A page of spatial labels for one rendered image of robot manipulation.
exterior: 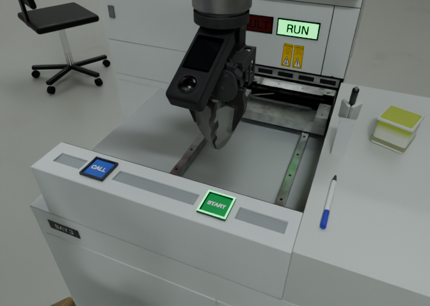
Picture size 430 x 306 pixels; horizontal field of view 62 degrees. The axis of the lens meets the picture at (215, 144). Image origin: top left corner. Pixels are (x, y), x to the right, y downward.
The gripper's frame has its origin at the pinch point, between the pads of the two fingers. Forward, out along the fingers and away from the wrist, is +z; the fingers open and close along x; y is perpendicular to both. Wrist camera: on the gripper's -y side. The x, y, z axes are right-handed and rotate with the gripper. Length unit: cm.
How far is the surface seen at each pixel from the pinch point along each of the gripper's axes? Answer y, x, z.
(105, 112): 138, 147, 111
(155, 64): 59, 47, 20
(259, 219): 1.0, -8.1, 15.1
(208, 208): -0.7, 1.0, 14.2
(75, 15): 179, 194, 56
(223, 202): 1.7, -1.0, 14.2
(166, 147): 28.0, 26.8, 28.7
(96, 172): -0.5, 25.6, 14.2
